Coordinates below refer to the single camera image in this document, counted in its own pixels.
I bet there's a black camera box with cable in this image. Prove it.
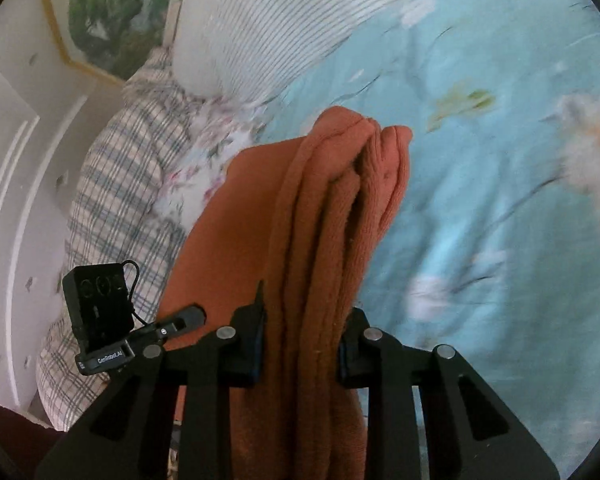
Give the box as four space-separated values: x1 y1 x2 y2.
62 260 148 354

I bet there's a framed landscape painting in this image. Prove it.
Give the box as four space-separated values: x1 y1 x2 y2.
42 0 181 82

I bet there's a plaid checked blanket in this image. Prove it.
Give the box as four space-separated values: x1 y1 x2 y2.
35 46 201 432

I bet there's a rust orange knit sweater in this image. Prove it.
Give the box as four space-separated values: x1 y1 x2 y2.
159 107 411 479

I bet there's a pink floral pillowcase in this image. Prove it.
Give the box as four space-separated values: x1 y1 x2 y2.
152 100 267 233

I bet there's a white striped pillow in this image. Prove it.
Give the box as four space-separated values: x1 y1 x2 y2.
173 0 402 105

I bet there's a light blue floral duvet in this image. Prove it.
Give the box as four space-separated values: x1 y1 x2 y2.
263 0 600 477

